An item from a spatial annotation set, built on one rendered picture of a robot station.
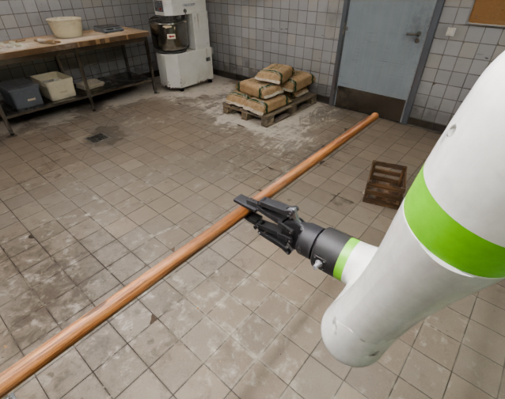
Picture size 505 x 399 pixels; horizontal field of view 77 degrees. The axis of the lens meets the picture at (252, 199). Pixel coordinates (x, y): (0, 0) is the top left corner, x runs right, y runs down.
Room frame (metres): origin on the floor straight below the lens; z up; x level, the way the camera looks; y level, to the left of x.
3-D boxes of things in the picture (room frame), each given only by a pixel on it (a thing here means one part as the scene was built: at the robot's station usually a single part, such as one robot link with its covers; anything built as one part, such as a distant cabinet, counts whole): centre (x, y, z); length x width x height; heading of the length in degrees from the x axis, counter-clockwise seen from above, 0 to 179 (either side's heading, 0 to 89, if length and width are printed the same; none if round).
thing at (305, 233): (0.52, -0.11, 1.19); 0.09 x 0.07 x 0.08; 50
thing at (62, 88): (4.40, 2.72, 0.35); 0.50 x 0.36 x 0.24; 51
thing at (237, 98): (4.40, 0.06, 0.22); 0.62 x 0.36 x 0.15; 145
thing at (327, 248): (0.46, -0.16, 1.19); 0.12 x 0.06 x 0.09; 140
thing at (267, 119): (4.51, -0.27, 0.07); 1.20 x 0.80 x 0.14; 139
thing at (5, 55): (4.61, 2.54, 0.45); 2.20 x 0.80 x 0.90; 139
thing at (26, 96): (4.08, 2.99, 0.35); 0.50 x 0.36 x 0.24; 49
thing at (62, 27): (4.78, 2.50, 1.01); 0.43 x 0.42 x 0.21; 139
